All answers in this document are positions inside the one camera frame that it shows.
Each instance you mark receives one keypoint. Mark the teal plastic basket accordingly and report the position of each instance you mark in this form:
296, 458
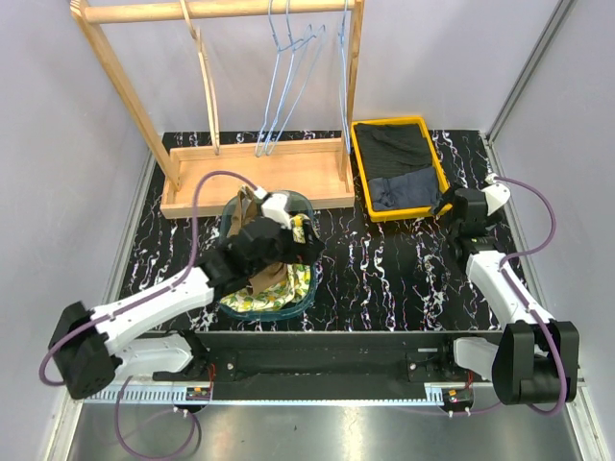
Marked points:
291, 310

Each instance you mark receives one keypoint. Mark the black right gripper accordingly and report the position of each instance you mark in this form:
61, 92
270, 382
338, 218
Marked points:
491, 220

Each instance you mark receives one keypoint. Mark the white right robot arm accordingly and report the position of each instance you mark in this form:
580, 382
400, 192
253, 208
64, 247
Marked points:
535, 362

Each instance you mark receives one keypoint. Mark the yellow plastic tray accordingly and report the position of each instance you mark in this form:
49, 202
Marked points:
400, 214

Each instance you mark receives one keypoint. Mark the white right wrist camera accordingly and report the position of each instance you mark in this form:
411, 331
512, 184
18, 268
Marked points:
496, 193

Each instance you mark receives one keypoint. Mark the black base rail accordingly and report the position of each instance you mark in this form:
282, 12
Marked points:
320, 367

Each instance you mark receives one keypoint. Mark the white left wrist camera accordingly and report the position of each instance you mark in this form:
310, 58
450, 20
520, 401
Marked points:
273, 205

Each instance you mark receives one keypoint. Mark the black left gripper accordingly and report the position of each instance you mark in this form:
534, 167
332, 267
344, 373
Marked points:
305, 253

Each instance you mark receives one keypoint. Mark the blue wire hanger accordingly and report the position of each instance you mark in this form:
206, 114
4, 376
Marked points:
289, 57
298, 88
343, 85

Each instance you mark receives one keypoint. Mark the wooden hanger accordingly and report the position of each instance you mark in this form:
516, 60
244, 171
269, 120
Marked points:
214, 129

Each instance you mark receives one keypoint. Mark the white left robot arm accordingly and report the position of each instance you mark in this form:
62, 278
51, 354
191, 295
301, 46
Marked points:
86, 343

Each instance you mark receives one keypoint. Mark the black striped garment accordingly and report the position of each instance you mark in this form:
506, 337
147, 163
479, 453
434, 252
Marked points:
389, 151

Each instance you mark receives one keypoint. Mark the yellow floral cloth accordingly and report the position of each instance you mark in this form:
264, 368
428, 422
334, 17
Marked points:
292, 290

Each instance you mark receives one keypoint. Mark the wooden clothes rack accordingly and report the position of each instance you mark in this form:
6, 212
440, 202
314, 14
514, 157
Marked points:
309, 157

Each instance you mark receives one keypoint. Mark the tan brown skirt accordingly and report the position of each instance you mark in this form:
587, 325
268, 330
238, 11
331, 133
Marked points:
245, 211

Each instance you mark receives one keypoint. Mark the black marbled mat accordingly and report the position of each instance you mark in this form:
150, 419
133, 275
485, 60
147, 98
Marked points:
390, 276

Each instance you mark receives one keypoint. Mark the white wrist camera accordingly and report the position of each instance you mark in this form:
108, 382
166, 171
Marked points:
273, 205
496, 193

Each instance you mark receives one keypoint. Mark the dark blue garment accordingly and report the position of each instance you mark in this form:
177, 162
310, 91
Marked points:
415, 189

